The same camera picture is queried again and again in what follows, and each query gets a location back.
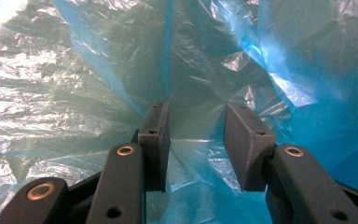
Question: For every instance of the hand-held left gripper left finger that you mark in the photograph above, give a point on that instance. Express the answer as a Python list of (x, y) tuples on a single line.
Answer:
[(155, 143)]

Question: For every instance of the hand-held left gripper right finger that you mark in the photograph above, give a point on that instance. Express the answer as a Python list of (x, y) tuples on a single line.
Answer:
[(245, 146)]

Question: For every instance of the blue plastic bag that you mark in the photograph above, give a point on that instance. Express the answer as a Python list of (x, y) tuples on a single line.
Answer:
[(74, 77)]

